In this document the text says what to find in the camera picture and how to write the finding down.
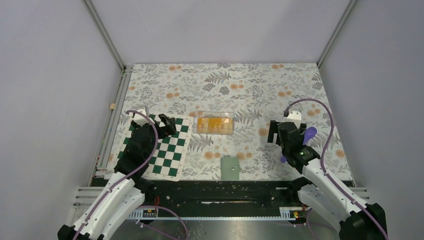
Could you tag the white slotted cable duct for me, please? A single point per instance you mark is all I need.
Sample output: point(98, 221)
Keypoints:
point(148, 214)

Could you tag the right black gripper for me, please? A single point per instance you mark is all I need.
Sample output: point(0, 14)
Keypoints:
point(273, 129)

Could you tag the green card holder wallet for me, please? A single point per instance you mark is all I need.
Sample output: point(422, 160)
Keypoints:
point(230, 168)

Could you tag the purple cylinder tube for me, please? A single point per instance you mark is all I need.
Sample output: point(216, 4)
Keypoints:
point(310, 133)

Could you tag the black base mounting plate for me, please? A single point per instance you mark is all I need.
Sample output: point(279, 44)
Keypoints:
point(224, 198)

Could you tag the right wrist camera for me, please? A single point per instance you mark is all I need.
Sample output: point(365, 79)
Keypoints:
point(295, 117)

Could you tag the clear box with orange blocks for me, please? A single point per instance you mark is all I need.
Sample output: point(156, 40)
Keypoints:
point(214, 123)

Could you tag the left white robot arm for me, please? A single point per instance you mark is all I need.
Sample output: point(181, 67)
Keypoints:
point(126, 189)

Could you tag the green white chessboard mat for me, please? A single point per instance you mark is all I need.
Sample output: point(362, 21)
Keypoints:
point(161, 160)

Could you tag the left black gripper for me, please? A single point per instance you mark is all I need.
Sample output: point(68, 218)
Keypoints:
point(166, 130)

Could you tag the floral table mat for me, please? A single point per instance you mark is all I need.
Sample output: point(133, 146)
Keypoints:
point(256, 94)

